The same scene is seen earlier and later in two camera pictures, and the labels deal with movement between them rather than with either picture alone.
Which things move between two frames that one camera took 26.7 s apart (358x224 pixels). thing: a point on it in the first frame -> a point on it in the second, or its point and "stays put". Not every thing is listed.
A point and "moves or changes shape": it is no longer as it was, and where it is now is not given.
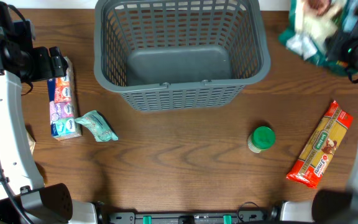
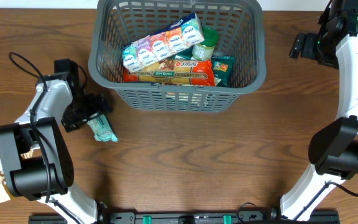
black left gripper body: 53,62 -> 86,116
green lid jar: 262,138 -> 205,50
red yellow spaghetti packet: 323,145 moves or changes shape
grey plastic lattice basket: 179,55 stays put
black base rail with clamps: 244,216 stays put
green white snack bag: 311,23 -> 224,70
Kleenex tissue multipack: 64,105 moves or changes shape
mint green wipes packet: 98,126 stays put
